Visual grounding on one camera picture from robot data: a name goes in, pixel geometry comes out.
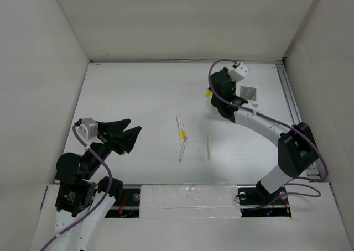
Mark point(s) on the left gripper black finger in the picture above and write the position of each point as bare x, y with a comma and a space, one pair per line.
113, 128
128, 138

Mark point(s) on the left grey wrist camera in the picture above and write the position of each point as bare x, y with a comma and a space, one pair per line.
87, 128

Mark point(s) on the thin white yellow pencil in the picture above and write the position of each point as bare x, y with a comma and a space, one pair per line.
208, 146

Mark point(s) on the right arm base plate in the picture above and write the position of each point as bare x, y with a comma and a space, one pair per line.
255, 203

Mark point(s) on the yellow cap black highlighter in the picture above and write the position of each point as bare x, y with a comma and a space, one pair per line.
208, 94

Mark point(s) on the aluminium rail right side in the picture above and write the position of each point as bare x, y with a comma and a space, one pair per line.
312, 172

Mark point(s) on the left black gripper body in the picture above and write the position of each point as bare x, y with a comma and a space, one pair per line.
105, 144

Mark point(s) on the white pen brown tip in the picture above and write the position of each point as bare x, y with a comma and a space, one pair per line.
182, 149

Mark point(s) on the white slotted pen holder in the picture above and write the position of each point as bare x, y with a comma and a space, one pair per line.
249, 93

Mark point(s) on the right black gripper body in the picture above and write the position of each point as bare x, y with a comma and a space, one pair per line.
225, 70

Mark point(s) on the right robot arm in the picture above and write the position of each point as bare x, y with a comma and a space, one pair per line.
296, 145

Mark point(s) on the white yellow marker pen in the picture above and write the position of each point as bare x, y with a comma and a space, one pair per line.
181, 130

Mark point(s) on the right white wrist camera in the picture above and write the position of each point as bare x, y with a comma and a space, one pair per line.
238, 72

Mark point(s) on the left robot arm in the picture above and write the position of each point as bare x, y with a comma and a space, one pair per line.
88, 193

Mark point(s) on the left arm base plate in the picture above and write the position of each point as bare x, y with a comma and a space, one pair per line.
129, 204

